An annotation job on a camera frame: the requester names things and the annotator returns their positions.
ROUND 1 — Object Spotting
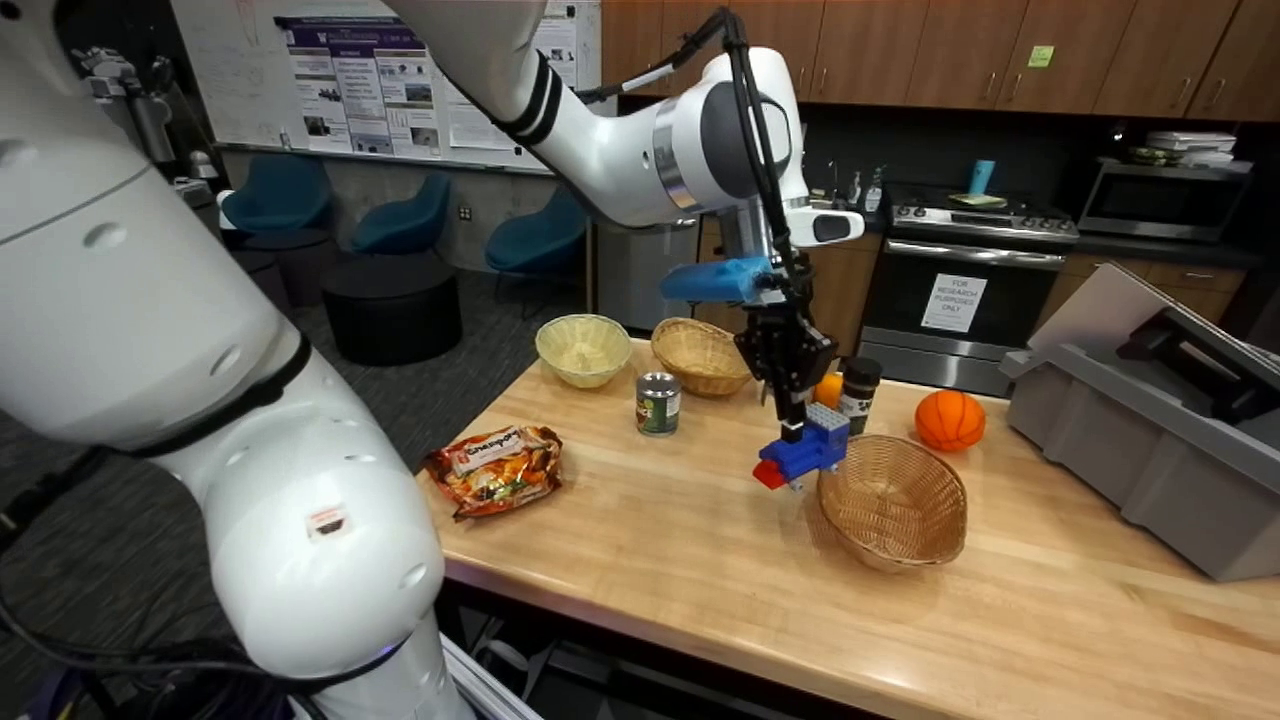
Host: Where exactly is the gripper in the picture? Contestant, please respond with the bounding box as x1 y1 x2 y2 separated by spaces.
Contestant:
735 290 840 444

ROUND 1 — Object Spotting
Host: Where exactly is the blue toy train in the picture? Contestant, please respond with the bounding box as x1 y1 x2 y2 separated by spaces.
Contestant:
752 402 852 492

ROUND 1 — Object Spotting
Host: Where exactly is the small brown wicker basket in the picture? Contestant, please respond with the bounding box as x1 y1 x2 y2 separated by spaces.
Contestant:
650 317 754 399

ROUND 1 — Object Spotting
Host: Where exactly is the orange toy basketball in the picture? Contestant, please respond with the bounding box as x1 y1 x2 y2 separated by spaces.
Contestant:
914 389 988 453

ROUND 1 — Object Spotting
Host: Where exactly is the large brown wicker basket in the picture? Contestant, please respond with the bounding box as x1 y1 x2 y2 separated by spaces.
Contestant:
816 433 969 574

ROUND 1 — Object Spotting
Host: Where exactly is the pale yellow woven basket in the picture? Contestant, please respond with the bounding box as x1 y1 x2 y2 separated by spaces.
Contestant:
534 313 634 390

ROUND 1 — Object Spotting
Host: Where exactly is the dark spice jar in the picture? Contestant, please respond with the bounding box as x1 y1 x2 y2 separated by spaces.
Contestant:
837 356 884 437

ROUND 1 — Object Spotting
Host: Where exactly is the tin can with green label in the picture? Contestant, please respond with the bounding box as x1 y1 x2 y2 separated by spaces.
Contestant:
635 371 683 438

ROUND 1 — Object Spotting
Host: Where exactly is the stainless steel stove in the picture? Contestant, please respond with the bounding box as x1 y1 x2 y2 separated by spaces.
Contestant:
858 182 1082 399

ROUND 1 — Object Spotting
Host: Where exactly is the teal chair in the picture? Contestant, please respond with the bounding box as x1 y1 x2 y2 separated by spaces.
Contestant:
220 153 335 237
485 186 591 301
349 172 453 257

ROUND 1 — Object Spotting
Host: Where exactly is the orange snack packet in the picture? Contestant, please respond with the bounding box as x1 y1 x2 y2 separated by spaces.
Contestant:
421 424 565 522

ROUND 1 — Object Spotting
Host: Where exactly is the grey storage bin with lid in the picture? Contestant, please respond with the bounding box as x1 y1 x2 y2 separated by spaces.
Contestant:
999 262 1280 584

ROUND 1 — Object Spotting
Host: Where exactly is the black round ottoman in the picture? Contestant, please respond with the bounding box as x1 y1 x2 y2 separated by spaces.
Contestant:
321 254 464 367

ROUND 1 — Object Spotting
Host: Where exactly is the microwave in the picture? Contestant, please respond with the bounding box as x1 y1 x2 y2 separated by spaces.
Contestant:
1077 159 1253 244

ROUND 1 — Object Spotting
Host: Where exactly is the wooden base cabinet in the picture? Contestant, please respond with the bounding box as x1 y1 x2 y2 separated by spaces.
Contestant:
1036 250 1248 331

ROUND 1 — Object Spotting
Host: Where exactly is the stack of plates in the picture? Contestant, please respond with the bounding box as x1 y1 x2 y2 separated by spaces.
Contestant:
1128 129 1239 170

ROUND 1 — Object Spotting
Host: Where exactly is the whiteboard with posters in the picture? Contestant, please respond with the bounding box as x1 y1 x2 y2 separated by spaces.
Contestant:
169 0 603 178

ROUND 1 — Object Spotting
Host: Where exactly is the row of wooden wall cabinets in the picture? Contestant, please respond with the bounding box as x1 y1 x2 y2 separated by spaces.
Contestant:
601 0 1280 124

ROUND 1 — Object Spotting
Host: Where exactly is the black cable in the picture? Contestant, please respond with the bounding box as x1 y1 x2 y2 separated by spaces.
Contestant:
0 440 301 720

